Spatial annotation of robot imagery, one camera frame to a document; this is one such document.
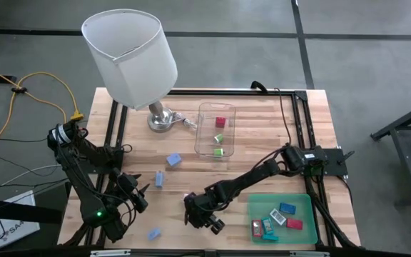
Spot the thin black cable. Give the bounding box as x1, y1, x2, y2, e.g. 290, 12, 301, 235
0, 148, 60, 178
0, 134, 49, 143

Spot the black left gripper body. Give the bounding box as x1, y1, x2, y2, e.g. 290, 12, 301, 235
114, 173, 150, 214

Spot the black aluminium table frame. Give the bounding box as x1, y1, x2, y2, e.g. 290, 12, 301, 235
61, 88, 362, 251

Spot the black cable connector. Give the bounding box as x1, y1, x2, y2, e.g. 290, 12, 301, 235
250, 80, 270, 94

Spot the green plastic tray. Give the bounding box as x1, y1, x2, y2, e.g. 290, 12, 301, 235
247, 193, 319, 246

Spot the white cable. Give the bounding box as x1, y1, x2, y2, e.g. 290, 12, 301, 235
0, 163, 74, 197

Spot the white digital clock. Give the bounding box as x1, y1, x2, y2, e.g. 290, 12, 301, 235
269, 208, 287, 226

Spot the black metal stand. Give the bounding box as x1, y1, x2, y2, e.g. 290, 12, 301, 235
369, 96, 411, 208

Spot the table lamp with white shade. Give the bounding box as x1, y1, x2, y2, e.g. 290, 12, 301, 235
81, 9, 178, 133

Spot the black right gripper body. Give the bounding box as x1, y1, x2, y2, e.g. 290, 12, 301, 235
184, 194, 220, 229

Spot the white printed box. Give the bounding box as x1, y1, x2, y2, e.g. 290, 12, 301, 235
0, 190, 41, 251

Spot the yellow extension cable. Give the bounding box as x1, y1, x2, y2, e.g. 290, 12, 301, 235
0, 60, 85, 165

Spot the black camera cable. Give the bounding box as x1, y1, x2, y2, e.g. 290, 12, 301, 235
273, 87, 293, 146

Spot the clear lamp cord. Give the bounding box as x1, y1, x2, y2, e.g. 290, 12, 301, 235
171, 111, 198, 133

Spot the blue digital clock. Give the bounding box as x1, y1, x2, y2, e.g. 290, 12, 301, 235
279, 202, 297, 215

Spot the clear plastic bin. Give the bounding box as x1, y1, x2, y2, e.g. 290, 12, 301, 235
194, 102, 237, 160

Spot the silver metal bracket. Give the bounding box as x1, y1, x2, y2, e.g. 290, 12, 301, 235
289, 251, 330, 257
89, 249, 131, 257

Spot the black flat bar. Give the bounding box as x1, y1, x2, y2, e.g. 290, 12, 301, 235
0, 196, 66, 226

